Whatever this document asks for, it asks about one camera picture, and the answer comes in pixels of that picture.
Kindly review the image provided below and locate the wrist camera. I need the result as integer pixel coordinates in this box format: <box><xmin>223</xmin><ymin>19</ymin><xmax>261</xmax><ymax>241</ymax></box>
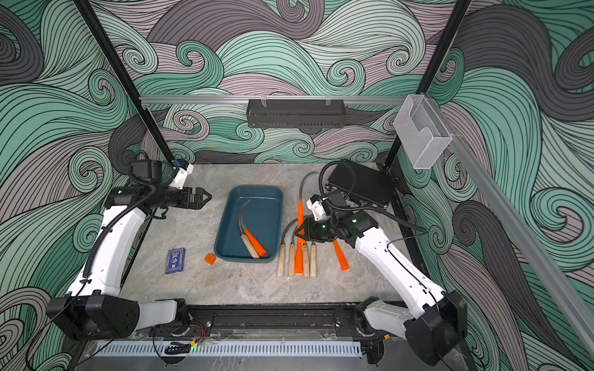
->
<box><xmin>170</xmin><ymin>160</ymin><xmax>193</xmax><ymax>190</ymax></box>
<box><xmin>306</xmin><ymin>195</ymin><xmax>328</xmax><ymax>221</ymax></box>

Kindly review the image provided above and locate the clear plastic wall bin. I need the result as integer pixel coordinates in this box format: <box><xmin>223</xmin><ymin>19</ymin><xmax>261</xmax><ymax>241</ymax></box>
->
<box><xmin>394</xmin><ymin>94</ymin><xmax>453</xmax><ymax>170</ymax></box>

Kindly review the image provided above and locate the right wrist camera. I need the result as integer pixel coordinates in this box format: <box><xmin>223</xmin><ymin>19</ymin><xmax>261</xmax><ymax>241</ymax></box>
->
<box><xmin>306</xmin><ymin>195</ymin><xmax>328</xmax><ymax>221</ymax></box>

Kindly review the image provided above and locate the orange handle sickle long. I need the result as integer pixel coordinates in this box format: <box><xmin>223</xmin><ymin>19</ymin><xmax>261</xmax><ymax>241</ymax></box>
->
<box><xmin>297</xmin><ymin>172</ymin><xmax>320</xmax><ymax>227</ymax></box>

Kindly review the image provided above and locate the small orange block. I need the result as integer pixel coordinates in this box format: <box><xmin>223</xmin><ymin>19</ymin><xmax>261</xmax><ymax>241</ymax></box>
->
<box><xmin>204</xmin><ymin>254</ymin><xmax>217</xmax><ymax>265</ymax></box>

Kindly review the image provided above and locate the black case with latches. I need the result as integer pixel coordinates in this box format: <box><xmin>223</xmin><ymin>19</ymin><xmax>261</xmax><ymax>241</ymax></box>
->
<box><xmin>325</xmin><ymin>160</ymin><xmax>393</xmax><ymax>210</ymax></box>

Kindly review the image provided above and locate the blue card pack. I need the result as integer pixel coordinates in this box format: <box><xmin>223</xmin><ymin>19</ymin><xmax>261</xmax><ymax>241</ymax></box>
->
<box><xmin>165</xmin><ymin>247</ymin><xmax>186</xmax><ymax>275</ymax></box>

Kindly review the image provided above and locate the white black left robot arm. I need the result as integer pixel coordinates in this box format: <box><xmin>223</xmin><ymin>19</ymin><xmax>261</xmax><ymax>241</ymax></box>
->
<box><xmin>46</xmin><ymin>158</ymin><xmax>212</xmax><ymax>342</ymax></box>

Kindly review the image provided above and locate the teal plastic storage tray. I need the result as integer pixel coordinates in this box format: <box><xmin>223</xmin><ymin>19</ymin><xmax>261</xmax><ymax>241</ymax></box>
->
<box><xmin>213</xmin><ymin>185</ymin><xmax>284</xmax><ymax>264</ymax></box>

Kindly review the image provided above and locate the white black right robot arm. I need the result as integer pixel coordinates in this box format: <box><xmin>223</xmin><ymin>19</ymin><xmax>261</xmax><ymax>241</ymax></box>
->
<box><xmin>295</xmin><ymin>163</ymin><xmax>468</xmax><ymax>366</ymax></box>

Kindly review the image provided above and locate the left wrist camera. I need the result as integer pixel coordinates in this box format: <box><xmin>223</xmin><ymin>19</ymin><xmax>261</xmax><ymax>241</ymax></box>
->
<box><xmin>170</xmin><ymin>160</ymin><xmax>193</xmax><ymax>190</ymax></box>

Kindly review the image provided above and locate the white slotted cable duct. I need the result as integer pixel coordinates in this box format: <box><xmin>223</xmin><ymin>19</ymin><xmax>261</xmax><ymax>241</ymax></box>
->
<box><xmin>97</xmin><ymin>340</ymin><xmax>363</xmax><ymax>358</ymax></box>

